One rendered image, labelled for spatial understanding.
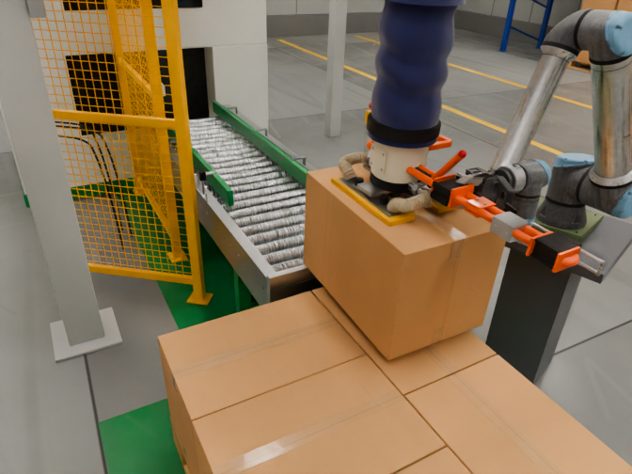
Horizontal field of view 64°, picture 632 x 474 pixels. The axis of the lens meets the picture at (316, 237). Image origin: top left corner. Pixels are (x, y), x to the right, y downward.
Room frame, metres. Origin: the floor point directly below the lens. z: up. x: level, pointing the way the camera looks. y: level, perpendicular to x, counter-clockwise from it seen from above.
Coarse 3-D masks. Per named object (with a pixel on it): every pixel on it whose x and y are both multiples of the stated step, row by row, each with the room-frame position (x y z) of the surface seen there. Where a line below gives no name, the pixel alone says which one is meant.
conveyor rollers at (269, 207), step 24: (192, 120) 3.68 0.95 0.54; (216, 120) 3.69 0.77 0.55; (192, 144) 3.22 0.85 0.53; (216, 144) 3.21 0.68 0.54; (240, 144) 3.21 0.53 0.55; (216, 168) 2.83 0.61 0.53; (240, 168) 2.82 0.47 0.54; (264, 168) 2.81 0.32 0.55; (216, 192) 2.47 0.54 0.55; (240, 192) 2.52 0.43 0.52; (264, 192) 2.50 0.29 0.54; (288, 192) 2.49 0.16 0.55; (240, 216) 2.24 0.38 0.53; (264, 216) 2.21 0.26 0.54; (288, 216) 2.27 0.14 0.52; (264, 240) 2.01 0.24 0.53; (288, 240) 1.99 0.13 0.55; (288, 264) 1.78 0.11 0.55
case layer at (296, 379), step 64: (256, 320) 1.42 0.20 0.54; (320, 320) 1.43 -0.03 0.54; (192, 384) 1.11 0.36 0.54; (256, 384) 1.12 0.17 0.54; (320, 384) 1.13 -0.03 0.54; (384, 384) 1.14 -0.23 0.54; (448, 384) 1.15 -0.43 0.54; (512, 384) 1.16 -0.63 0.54; (192, 448) 1.01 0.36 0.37; (256, 448) 0.89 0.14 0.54; (320, 448) 0.90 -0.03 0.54; (384, 448) 0.90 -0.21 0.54; (448, 448) 0.91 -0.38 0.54; (512, 448) 0.92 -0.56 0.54; (576, 448) 0.93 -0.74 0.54
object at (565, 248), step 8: (552, 232) 1.07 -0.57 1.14; (536, 240) 1.03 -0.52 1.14; (544, 240) 1.03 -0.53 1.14; (552, 240) 1.03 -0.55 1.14; (560, 240) 1.03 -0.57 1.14; (528, 248) 1.04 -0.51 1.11; (536, 248) 1.03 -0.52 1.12; (544, 248) 1.02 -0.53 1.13; (552, 248) 0.99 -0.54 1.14; (560, 248) 0.99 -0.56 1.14; (568, 248) 1.00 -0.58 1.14; (576, 248) 1.00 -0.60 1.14; (536, 256) 1.02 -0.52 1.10; (544, 256) 1.01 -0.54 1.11; (552, 256) 0.99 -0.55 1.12; (560, 256) 0.97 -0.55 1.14; (568, 256) 0.98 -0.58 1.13; (544, 264) 1.00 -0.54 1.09; (552, 264) 0.99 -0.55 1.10; (560, 264) 0.97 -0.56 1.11
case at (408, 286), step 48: (336, 192) 1.54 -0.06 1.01; (336, 240) 1.49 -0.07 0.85; (384, 240) 1.26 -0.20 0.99; (432, 240) 1.26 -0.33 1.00; (480, 240) 1.31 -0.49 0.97; (336, 288) 1.47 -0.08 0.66; (384, 288) 1.24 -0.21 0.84; (432, 288) 1.24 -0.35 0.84; (480, 288) 1.34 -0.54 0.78; (384, 336) 1.21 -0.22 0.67; (432, 336) 1.26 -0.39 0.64
